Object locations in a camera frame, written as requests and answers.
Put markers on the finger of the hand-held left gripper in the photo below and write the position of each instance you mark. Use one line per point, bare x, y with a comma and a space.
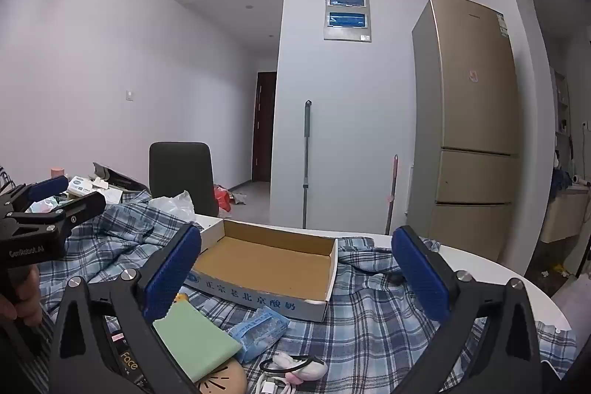
83, 205
48, 186

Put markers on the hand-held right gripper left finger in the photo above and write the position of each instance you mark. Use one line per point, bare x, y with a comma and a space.
173, 274

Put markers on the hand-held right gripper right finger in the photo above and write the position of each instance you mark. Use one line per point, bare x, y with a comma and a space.
422, 274

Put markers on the gold packet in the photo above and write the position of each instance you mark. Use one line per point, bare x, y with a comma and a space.
183, 297

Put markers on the green paper sheet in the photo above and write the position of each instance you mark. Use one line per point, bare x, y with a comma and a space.
194, 338

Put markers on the black pouch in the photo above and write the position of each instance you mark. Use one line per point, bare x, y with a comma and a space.
124, 357

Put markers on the cardboard box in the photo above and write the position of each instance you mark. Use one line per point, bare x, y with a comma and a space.
268, 255

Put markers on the round beige slotted pad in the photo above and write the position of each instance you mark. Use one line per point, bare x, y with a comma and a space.
221, 380

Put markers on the person's left hand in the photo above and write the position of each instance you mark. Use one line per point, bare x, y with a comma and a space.
25, 301

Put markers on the pink cup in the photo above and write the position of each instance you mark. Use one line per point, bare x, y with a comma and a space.
57, 171

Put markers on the white box with blue label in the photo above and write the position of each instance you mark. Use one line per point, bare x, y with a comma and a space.
83, 186

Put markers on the white plastic bag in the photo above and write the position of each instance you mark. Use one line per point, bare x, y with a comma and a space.
178, 204

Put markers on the blue plaid blanket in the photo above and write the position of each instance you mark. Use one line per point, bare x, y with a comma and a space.
369, 343

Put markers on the red bag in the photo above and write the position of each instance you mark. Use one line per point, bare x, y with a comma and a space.
224, 198

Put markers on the blue tissue packet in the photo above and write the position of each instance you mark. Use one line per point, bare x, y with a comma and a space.
258, 331

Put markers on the black chair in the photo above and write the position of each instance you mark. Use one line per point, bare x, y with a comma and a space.
180, 168

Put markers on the beige vanity cabinet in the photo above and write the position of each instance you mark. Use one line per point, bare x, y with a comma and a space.
561, 218

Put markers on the gold refrigerator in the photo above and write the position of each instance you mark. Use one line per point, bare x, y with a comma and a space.
471, 121

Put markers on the blue clothes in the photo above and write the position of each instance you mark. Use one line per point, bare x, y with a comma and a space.
559, 184

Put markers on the dark wooden door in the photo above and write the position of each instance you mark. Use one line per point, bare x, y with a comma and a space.
265, 121

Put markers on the grey electrical panel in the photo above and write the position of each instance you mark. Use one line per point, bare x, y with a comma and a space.
346, 13

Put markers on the white wall switch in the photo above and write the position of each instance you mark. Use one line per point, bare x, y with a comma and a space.
130, 95

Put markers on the wall shelf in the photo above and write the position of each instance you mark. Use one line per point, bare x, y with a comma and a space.
559, 108

